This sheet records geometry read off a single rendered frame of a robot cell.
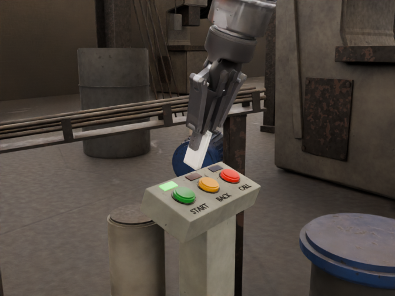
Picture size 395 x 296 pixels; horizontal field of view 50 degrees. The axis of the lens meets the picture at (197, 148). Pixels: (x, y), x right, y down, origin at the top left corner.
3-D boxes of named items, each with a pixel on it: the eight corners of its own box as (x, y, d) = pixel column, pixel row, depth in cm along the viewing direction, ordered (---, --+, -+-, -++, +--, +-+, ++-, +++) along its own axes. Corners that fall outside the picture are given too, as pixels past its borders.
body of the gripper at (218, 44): (230, 23, 68) (214, 77, 72) (198, 21, 62) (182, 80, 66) (268, 39, 65) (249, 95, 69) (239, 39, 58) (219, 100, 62)
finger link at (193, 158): (210, 134, 70) (207, 134, 69) (198, 169, 73) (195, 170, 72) (196, 125, 71) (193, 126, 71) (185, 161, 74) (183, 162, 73)
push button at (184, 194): (167, 197, 75) (169, 189, 75) (181, 191, 78) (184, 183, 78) (183, 209, 73) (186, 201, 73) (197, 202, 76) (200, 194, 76)
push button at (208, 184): (193, 187, 81) (195, 179, 80) (205, 182, 84) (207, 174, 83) (208, 197, 79) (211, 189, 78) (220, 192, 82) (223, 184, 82)
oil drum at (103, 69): (68, 152, 366) (60, 46, 346) (119, 141, 412) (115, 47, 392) (114, 162, 331) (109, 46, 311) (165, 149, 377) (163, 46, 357)
